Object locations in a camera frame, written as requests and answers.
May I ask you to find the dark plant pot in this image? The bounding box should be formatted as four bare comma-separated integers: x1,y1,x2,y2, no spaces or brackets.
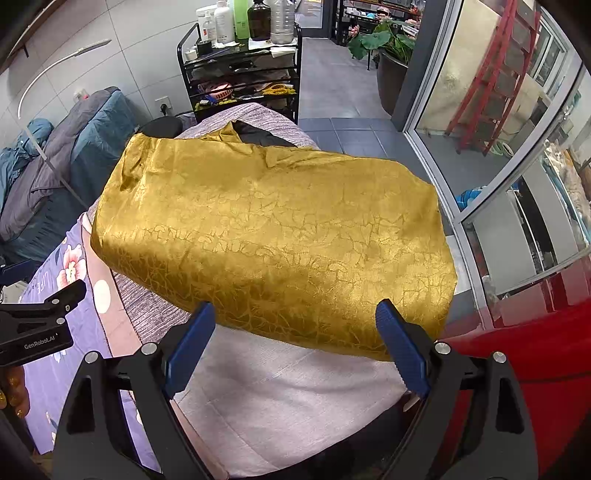
375,50,413,117

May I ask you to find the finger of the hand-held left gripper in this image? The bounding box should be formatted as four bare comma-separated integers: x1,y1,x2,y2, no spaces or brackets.
0,279,88,326
0,259,37,288

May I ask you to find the white cloth sheet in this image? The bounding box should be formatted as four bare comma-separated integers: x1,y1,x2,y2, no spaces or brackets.
174,323,413,479

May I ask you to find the white arc floor lamp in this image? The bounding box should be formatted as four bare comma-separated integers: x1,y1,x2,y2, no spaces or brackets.
17,38,113,208

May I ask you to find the black cloth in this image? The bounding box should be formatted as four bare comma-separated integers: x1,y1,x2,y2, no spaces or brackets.
230,119,297,148

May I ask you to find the purple floral blanket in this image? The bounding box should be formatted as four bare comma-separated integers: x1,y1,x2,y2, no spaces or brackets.
18,210,162,474

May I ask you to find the sliding glass door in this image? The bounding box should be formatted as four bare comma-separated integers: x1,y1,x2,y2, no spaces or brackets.
401,0,591,330

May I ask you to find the black trolley cart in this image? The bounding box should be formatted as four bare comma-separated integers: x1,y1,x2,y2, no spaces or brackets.
177,21,303,126

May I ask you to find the clear plastic jug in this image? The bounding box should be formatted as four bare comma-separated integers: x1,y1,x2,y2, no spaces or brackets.
270,0,297,45

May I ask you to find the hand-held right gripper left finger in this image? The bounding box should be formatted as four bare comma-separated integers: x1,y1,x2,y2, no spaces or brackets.
53,302,218,480

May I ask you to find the green leafy plant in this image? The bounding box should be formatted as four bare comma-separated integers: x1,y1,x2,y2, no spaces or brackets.
346,19,419,66

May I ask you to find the red ladder shelf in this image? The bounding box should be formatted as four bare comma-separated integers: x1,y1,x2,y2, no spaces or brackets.
444,0,543,156

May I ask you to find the person's left hand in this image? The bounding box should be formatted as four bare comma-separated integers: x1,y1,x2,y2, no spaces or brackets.
0,371,31,420

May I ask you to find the white plastic bottle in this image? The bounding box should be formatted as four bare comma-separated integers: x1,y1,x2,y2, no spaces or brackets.
213,0,236,46

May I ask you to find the black round stool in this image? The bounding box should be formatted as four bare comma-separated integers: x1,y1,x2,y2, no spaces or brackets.
137,116,182,140

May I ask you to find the green bottle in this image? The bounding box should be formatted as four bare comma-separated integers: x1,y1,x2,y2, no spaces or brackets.
233,0,250,41

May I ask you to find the dark brown bottle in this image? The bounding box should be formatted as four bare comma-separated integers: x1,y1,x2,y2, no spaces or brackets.
247,0,271,42

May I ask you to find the red glossy furniture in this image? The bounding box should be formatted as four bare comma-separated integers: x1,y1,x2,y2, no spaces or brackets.
441,263,591,476

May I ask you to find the small white bottle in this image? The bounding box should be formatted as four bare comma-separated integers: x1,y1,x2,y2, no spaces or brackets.
196,7,218,47

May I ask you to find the gold satin jacket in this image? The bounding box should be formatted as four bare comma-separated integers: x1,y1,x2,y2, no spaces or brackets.
90,121,458,361

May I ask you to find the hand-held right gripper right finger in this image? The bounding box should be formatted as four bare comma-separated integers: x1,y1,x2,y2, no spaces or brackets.
375,299,539,480

